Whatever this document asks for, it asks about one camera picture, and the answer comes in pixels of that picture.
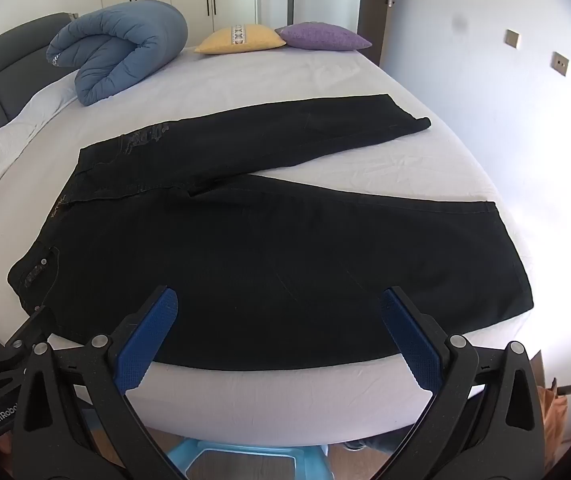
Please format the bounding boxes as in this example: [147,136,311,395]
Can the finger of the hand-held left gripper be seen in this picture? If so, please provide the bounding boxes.
[0,305,59,403]

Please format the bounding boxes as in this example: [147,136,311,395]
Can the rolled blue duvet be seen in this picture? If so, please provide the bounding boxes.
[46,0,189,107]

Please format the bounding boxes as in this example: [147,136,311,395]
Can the purple pillow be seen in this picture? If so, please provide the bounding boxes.
[274,22,372,52]

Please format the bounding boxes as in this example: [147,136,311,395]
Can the yellow pillow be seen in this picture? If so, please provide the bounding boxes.
[194,25,287,55]

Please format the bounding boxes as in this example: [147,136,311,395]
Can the black pants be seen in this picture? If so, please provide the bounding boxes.
[7,93,535,372]

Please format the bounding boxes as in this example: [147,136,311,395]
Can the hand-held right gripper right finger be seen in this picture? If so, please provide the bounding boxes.
[378,286,547,480]

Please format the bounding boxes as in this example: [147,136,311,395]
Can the brown door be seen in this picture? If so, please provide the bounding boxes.
[357,0,402,68]

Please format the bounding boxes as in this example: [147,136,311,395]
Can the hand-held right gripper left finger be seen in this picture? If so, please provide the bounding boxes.
[10,285,186,480]

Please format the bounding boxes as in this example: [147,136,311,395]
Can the orange brown cloth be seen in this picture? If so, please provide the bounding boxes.
[537,379,571,442]

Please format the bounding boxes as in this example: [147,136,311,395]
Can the light blue plastic stool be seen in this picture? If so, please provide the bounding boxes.
[166,435,332,480]

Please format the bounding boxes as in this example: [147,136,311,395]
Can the bed with white sheet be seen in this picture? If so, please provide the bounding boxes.
[0,45,546,450]

